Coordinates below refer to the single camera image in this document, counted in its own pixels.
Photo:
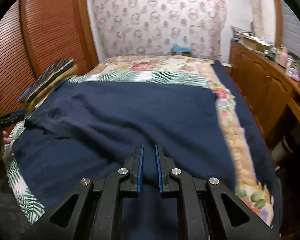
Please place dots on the navy blue t-shirt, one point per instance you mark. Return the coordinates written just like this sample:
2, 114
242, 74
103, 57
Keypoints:
89, 129

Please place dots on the purple small object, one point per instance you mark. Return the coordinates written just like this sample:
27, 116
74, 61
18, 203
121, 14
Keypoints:
293, 74

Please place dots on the floral patterned wall curtain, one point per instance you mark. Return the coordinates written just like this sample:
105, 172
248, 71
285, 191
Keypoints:
153, 27

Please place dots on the light blue cloth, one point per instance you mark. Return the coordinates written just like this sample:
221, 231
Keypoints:
180, 50

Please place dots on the pink bottle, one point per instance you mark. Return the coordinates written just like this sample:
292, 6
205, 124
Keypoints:
282, 55

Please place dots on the grey window blind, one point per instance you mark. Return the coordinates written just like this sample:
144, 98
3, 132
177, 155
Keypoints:
290, 29

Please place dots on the floral bedspread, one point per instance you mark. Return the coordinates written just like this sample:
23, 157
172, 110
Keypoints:
252, 192

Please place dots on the wooden sideboard cabinet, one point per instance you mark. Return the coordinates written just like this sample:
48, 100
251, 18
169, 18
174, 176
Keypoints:
272, 97

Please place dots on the cardboard box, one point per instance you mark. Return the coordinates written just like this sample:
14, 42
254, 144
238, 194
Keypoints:
253, 44

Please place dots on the black patterned folded cloth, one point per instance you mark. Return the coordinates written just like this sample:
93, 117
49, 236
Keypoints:
49, 75

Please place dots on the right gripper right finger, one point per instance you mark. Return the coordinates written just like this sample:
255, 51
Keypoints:
164, 164

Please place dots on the navy blue blanket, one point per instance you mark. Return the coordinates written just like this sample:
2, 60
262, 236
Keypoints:
263, 164

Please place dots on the wooden louvered wardrobe door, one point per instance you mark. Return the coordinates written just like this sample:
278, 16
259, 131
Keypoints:
36, 33

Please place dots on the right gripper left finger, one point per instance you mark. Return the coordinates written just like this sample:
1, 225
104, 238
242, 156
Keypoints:
133, 172

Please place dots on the palm leaf print cloth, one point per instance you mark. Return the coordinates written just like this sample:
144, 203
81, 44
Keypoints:
28, 203

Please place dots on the yellow folded cloth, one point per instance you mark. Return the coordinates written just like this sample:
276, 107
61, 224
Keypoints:
30, 106

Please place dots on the person left hand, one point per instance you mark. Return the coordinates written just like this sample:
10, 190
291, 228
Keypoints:
4, 140

